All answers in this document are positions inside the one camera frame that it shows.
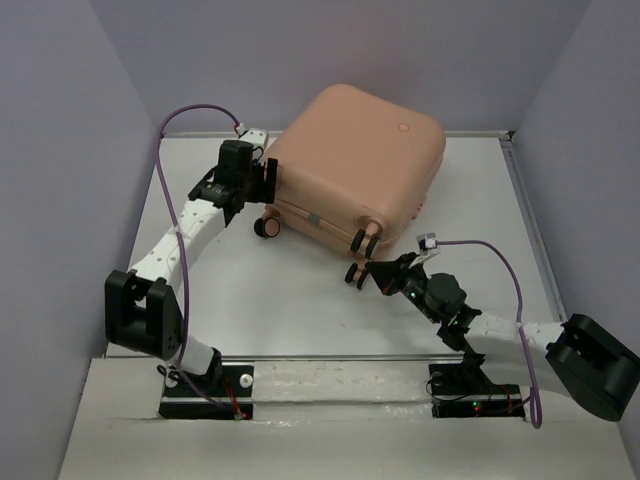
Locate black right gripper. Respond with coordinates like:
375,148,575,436
363,252,441,324

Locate pink hard-shell suitcase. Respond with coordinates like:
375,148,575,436
254,84,446,287

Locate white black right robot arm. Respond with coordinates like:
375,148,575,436
366,253,639,422

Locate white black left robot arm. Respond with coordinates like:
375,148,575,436
105,129,278,395

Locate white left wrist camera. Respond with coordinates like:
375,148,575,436
235,123,270,150

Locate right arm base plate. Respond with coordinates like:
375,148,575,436
425,363,526,419

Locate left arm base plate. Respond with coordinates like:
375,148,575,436
156,362,254,421

